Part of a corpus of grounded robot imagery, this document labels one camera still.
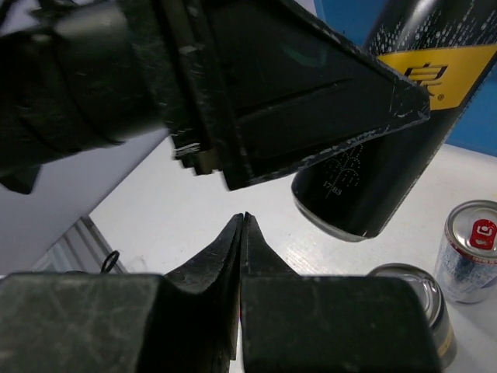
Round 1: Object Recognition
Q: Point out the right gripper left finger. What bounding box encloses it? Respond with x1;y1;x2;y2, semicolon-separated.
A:
1;214;243;372

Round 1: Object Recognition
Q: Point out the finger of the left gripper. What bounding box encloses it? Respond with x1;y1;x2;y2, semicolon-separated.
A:
209;1;430;190

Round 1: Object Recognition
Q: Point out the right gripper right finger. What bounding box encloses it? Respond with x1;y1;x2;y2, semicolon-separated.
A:
240;214;442;372

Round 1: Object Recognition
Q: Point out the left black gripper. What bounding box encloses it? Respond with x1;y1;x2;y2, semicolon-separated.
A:
1;1;241;194

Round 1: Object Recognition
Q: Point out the black yellow can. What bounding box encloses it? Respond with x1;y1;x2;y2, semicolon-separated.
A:
290;0;497;244
368;263;457;371

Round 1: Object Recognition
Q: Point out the far red bull can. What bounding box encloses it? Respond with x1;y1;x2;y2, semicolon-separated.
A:
434;200;496;304

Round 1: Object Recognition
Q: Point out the aluminium side rail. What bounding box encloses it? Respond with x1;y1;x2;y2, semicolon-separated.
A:
31;218;126;274

